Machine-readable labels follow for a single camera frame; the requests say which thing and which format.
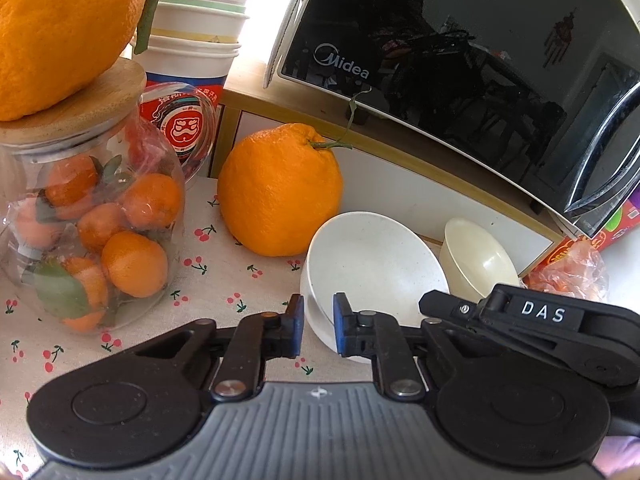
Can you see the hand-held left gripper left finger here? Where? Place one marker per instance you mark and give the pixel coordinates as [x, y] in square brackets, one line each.
[296, 325]

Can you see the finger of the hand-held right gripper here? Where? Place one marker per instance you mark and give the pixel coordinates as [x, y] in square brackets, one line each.
[450, 305]

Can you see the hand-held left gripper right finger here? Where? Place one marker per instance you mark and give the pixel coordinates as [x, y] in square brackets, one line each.
[341, 325]

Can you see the shallow cream bowl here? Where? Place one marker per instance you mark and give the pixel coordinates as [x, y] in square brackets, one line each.
[480, 260]

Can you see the white bowl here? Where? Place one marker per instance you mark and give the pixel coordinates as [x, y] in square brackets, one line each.
[375, 260]

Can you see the plastic bag of oranges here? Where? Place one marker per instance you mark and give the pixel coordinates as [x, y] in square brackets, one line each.
[570, 270]

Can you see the cherry print tablecloth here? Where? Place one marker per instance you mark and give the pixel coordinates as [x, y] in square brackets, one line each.
[220, 290]

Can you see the red cardboard box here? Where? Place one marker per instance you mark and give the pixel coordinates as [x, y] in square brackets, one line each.
[620, 225]

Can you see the orange with stem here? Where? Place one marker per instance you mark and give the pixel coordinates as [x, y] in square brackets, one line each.
[280, 190]

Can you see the white wooden shelf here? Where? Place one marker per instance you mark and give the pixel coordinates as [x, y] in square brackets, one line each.
[400, 175]

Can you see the pile of small tangerines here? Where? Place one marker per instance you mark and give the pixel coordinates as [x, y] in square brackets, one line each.
[130, 260]

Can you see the black microwave oven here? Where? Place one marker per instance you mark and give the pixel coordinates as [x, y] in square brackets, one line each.
[450, 60]

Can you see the red printed paper cup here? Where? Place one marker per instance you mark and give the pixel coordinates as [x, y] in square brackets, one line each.
[190, 67]

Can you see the glass jar with wooden lid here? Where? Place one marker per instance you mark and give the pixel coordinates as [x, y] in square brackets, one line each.
[90, 110]

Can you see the yellow rimmed paper cup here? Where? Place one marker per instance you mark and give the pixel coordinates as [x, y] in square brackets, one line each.
[200, 27]

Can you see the green rimmed paper cup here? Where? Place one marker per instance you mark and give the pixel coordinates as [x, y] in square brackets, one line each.
[205, 6]

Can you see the large orange with leaves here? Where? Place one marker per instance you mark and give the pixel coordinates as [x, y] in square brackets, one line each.
[60, 25]

